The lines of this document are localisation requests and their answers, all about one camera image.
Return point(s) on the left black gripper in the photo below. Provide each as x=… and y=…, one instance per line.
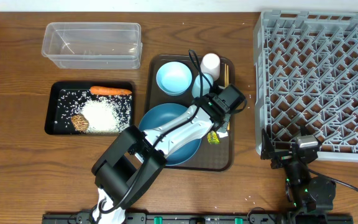
x=228, y=116

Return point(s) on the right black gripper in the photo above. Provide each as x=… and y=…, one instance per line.
x=281, y=157

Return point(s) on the light blue plastic cup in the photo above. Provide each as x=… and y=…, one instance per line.
x=202, y=85

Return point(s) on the yellow green snack wrapper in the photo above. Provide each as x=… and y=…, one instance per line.
x=213, y=138

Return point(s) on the white tissue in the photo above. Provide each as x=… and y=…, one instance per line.
x=224, y=133

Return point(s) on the light blue bowl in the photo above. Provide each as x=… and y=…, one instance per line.
x=174, y=78

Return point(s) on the dark blue plate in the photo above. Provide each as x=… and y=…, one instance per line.
x=162, y=114

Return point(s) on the orange carrot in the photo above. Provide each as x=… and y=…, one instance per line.
x=102, y=90

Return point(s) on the white rice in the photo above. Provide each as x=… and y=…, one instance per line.
x=107, y=114

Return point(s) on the brown food scrap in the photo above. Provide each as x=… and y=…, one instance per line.
x=80, y=123

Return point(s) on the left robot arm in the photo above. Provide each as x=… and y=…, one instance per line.
x=133, y=161

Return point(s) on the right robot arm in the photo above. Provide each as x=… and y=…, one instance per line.
x=312, y=196

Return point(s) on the grey dishwasher rack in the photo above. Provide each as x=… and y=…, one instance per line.
x=307, y=76

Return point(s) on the pink plastic cup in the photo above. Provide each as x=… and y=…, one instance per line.
x=210, y=64

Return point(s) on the right wooden chopstick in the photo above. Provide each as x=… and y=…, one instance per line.
x=228, y=123

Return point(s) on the wooden chopstick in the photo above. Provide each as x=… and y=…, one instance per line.
x=228, y=123
x=226, y=75

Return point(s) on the left wooden chopstick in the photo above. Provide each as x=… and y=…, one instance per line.
x=226, y=75

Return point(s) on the brown serving tray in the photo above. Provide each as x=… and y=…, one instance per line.
x=209, y=157

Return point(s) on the clear plastic bin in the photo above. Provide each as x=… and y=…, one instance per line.
x=93, y=45

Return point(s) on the black plastic tray bin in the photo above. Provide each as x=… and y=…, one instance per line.
x=79, y=85

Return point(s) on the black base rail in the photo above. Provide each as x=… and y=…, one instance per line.
x=253, y=218

